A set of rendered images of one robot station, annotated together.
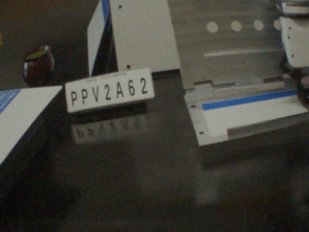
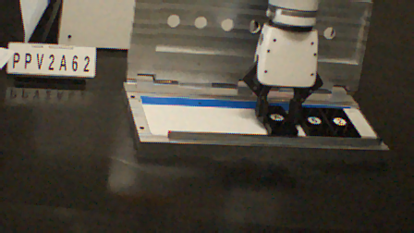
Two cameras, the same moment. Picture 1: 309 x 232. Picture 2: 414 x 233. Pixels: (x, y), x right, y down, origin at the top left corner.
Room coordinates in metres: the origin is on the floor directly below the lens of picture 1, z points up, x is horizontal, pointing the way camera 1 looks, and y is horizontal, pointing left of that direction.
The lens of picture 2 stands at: (-0.18, 0.20, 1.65)
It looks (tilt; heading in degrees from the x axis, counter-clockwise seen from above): 28 degrees down; 344
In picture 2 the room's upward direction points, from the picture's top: 11 degrees clockwise
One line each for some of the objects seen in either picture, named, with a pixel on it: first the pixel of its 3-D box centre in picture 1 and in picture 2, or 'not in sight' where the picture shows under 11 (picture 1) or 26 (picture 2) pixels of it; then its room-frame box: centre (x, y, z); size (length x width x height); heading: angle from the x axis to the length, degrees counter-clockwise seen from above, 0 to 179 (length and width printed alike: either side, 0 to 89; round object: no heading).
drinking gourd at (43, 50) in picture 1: (38, 75); not in sight; (1.40, 0.23, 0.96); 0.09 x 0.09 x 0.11
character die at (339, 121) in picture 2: not in sight; (338, 124); (1.12, -0.42, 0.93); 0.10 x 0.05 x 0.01; 1
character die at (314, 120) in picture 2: not in sight; (313, 123); (1.12, -0.37, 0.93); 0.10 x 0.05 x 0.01; 1
